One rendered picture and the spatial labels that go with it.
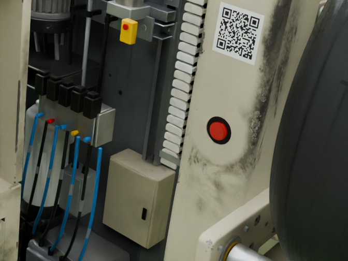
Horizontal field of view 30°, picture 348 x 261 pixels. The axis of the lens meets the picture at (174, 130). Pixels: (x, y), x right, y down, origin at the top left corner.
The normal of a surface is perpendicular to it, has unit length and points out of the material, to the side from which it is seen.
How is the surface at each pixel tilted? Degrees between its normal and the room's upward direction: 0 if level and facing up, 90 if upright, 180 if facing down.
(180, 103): 90
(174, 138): 90
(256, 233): 90
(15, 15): 90
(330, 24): 69
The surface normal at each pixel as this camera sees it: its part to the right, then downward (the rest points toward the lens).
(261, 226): 0.79, 0.36
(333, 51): -0.68, -0.20
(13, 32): -0.59, 0.27
